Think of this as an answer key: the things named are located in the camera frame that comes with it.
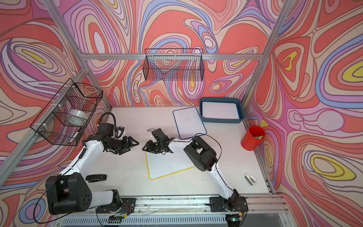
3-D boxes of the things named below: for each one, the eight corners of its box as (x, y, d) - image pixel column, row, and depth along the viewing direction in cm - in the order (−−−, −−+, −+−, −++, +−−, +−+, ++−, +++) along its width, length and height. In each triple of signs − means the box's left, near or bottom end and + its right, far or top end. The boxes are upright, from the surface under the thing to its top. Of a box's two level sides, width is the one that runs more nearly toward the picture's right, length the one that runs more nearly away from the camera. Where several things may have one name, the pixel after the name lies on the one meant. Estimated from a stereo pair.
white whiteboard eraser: (251, 185, 81) (253, 184, 79) (243, 176, 84) (244, 175, 83) (256, 181, 82) (257, 180, 81) (247, 172, 86) (248, 171, 84)
